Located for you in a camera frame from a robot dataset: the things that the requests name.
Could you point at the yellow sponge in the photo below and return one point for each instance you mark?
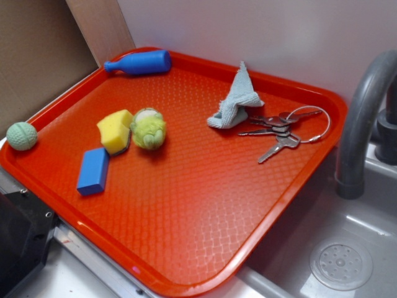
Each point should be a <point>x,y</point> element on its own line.
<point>115,131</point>

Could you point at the orange plastic tray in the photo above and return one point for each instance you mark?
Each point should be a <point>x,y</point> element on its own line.
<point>181,219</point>

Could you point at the green textured ball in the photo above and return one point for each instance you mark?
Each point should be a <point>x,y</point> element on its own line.
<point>22,136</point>

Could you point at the dark grey faucet handle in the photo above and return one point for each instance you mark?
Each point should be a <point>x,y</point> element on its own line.
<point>386,124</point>

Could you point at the bunch of silver keys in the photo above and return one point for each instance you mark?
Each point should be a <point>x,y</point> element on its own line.
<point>281,127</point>

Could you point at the green plush toy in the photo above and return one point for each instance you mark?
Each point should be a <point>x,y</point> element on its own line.
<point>148,129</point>

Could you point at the light blue cloth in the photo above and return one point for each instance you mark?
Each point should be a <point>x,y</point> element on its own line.
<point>232,110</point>

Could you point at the brown cardboard panel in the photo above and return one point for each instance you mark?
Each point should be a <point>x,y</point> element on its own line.
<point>48,46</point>

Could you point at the grey plastic sink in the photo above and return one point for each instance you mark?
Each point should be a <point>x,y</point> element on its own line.
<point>280,265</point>

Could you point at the sink drain strainer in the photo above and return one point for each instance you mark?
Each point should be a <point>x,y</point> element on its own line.
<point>341,264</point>

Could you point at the grey sink faucet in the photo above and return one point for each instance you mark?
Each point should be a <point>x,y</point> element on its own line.
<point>361,123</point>

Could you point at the blue plastic bottle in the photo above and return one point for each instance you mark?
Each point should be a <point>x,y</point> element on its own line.
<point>158,61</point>

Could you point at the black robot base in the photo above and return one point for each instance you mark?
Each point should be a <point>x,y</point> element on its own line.
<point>27,228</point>

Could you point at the blue rectangular block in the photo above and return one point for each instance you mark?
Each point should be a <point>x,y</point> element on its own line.
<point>93,172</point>

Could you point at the aluminium frame rail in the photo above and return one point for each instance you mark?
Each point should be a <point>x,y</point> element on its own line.
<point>72,266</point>

